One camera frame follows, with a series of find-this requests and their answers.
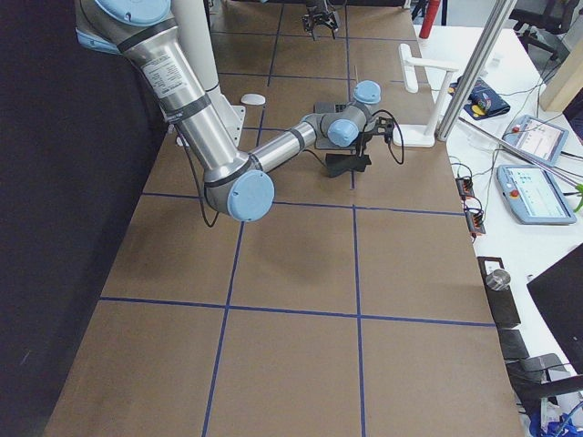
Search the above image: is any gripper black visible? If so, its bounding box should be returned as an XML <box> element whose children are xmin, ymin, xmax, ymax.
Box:
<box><xmin>302</xmin><ymin>0</ymin><xmax>338</xmax><ymax>40</ymax></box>

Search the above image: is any grey laptop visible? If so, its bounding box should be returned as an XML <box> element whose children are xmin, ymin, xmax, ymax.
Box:
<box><xmin>312</xmin><ymin>66</ymin><xmax>361</xmax><ymax>150</ymax></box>

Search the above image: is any white computer mouse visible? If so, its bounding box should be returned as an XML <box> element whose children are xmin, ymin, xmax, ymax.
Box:
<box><xmin>240</xmin><ymin>93</ymin><xmax>266</xmax><ymax>107</ymax></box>

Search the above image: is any black mouse pad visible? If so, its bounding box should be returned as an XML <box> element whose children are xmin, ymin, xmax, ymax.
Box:
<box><xmin>325</xmin><ymin>154</ymin><xmax>372</xmax><ymax>178</ymax></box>

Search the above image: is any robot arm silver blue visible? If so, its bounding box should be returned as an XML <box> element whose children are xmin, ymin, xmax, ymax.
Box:
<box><xmin>75</xmin><ymin>1</ymin><xmax>381</xmax><ymax>221</ymax></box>

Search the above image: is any white desk lamp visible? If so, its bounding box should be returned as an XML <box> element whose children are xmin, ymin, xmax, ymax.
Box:
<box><xmin>392</xmin><ymin>43</ymin><xmax>460</xmax><ymax>148</ymax></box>

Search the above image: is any navy space pattern pouch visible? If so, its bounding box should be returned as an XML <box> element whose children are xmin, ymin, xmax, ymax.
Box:
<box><xmin>464</xmin><ymin>78</ymin><xmax>510</xmax><ymax>120</ymax></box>

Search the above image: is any orange black connector box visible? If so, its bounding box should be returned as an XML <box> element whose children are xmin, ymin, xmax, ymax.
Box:
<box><xmin>455</xmin><ymin>177</ymin><xmax>475</xmax><ymax>199</ymax></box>
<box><xmin>465</xmin><ymin>208</ymin><xmax>486</xmax><ymax>237</ymax></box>

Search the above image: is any black office chair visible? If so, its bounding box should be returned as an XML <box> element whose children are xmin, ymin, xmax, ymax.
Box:
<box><xmin>509</xmin><ymin>0</ymin><xmax>580</xmax><ymax>61</ymax></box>

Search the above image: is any far teach pendant tablet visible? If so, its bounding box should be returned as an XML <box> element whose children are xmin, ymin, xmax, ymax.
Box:
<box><xmin>503</xmin><ymin>115</ymin><xmax>568</xmax><ymax>167</ymax></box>

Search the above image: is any teach pendant tablet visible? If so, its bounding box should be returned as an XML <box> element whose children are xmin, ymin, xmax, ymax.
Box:
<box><xmin>503</xmin><ymin>115</ymin><xmax>568</xmax><ymax>167</ymax></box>
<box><xmin>496</xmin><ymin>165</ymin><xmax>577</xmax><ymax>225</ymax></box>

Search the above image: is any near teach pendant tablet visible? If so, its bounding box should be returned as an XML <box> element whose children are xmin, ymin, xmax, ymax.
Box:
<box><xmin>496</xmin><ymin>165</ymin><xmax>577</xmax><ymax>225</ymax></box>

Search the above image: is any metal cylinder weight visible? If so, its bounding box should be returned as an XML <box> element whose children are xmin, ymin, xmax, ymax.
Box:
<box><xmin>485</xmin><ymin>269</ymin><xmax>511</xmax><ymax>291</ymax></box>

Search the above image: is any black flat plate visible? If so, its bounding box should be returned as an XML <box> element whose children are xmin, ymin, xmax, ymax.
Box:
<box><xmin>477</xmin><ymin>256</ymin><xmax>521</xmax><ymax>329</ymax></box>

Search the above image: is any black monitor corner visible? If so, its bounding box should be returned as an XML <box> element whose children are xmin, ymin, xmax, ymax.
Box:
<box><xmin>527</xmin><ymin>245</ymin><xmax>583</xmax><ymax>373</ymax></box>

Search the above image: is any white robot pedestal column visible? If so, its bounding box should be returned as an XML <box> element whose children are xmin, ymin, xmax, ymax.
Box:
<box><xmin>171</xmin><ymin>0</ymin><xmax>246</xmax><ymax>146</ymax></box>

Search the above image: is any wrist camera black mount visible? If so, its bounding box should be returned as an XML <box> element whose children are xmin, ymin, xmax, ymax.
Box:
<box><xmin>360</xmin><ymin>117</ymin><xmax>395</xmax><ymax>146</ymax></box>

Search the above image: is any aluminium frame post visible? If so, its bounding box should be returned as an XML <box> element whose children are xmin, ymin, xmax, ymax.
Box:
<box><xmin>436</xmin><ymin>0</ymin><xmax>517</xmax><ymax>142</ymax></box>

